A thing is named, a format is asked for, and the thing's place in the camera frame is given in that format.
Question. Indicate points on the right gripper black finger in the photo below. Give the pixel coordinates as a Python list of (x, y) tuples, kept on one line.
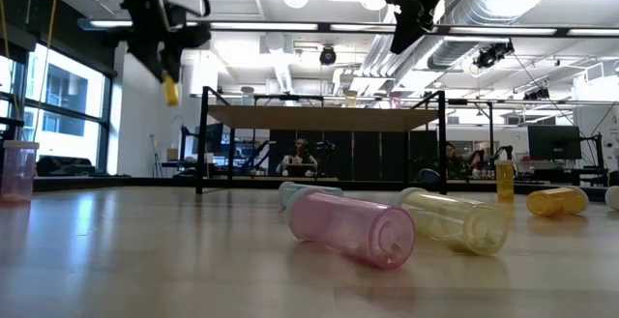
[(406, 30)]

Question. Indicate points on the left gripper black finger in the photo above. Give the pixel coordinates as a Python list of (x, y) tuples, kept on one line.
[(147, 59), (174, 57)]

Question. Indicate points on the large window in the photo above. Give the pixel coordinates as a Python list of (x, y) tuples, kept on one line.
[(67, 115)]

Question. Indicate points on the orange medicine bottle white cap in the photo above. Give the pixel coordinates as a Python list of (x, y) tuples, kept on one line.
[(556, 202), (504, 182), (170, 93)]

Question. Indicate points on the black couch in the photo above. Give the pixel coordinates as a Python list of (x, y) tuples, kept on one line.
[(63, 165)]

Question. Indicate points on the wooden shelf black metal legs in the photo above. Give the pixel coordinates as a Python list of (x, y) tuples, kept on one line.
[(319, 119)]

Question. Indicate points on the black aluminium table frame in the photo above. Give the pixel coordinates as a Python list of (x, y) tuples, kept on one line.
[(145, 182)]

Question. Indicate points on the pink medicine bottle white cap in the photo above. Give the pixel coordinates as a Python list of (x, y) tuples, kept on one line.
[(348, 226), (395, 100), (18, 173)]

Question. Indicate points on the black round ceiling camera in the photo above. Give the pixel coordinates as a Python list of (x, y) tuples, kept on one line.
[(328, 56)]

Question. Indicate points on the overhead light bar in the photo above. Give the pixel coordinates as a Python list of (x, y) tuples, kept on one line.
[(261, 26)]

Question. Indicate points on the black partition wall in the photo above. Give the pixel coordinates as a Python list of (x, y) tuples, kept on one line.
[(367, 153)]

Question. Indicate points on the black ceiling camera cluster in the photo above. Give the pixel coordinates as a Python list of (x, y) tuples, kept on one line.
[(493, 55)]

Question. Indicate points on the black monitor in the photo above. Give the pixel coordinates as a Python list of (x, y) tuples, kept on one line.
[(553, 141)]

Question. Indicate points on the silver air duct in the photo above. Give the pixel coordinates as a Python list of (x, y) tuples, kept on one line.
[(459, 47)]

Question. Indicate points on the yellow medicine bottle white cap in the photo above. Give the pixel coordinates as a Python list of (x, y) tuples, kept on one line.
[(459, 221), (350, 99)]

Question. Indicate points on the person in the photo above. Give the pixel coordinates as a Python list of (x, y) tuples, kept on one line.
[(453, 161), (299, 156)]

